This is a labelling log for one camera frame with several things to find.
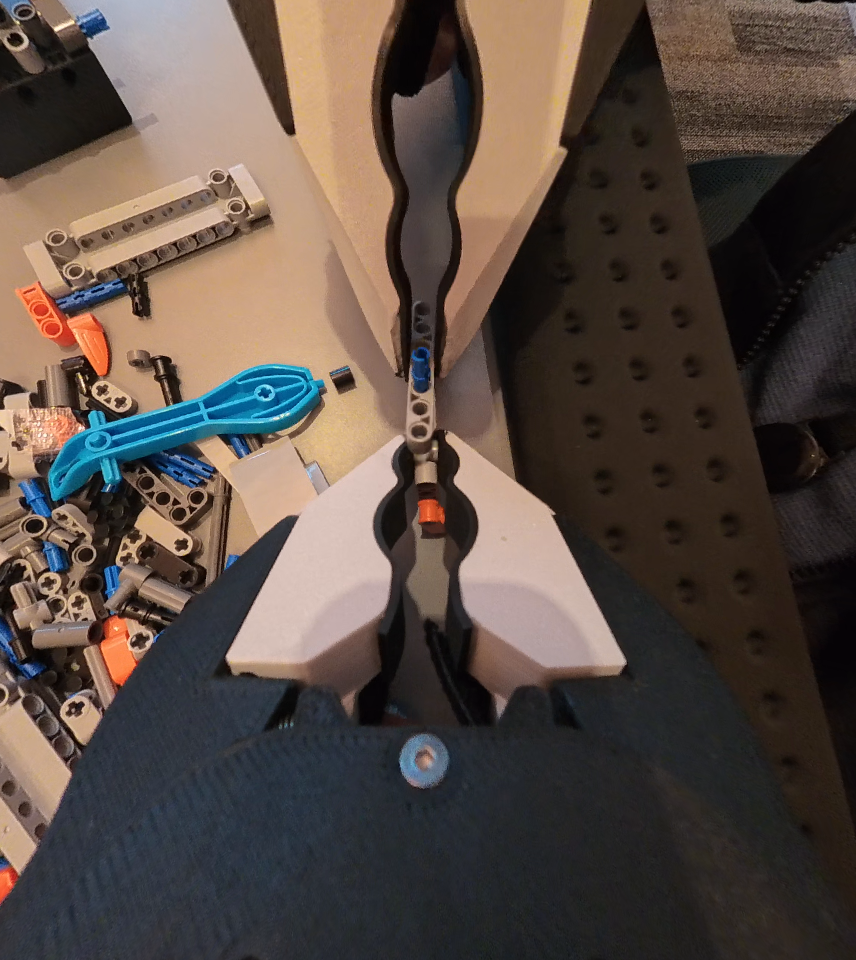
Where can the turquoise wrench-shaped piece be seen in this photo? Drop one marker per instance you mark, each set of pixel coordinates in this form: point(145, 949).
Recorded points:
point(173, 428)

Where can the orange axle connector piece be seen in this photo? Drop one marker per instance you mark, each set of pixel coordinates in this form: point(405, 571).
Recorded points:
point(429, 503)

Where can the pile of toy building pieces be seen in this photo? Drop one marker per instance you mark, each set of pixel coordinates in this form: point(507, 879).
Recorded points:
point(68, 585)

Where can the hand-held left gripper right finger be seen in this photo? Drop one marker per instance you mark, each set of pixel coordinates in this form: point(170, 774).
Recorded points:
point(540, 600)

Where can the black pin piece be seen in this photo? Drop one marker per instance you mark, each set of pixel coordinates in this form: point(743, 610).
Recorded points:
point(139, 293)
point(161, 375)

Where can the black perforated block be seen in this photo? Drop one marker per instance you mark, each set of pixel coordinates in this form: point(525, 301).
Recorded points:
point(31, 75)

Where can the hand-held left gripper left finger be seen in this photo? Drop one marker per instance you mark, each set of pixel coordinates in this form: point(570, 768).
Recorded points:
point(316, 600)

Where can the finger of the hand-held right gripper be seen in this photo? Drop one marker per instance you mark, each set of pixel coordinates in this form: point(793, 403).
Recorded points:
point(341, 135)
point(525, 135)

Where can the dark grey perforated beam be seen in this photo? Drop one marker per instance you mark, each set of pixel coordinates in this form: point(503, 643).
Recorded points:
point(422, 383)

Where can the short orange beam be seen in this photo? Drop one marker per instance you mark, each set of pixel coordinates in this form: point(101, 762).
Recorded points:
point(44, 312)

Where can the black perforated mat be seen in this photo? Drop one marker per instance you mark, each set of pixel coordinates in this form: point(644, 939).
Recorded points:
point(683, 450)

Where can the blue pin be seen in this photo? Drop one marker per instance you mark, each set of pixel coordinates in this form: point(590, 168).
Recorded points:
point(421, 357)

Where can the person's right hand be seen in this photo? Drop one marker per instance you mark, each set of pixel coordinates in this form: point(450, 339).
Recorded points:
point(425, 53)

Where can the small orange fin piece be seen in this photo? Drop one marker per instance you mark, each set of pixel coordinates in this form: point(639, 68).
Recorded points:
point(91, 342)

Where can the long grey double beam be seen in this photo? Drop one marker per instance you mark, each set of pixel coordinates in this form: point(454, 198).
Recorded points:
point(151, 225)

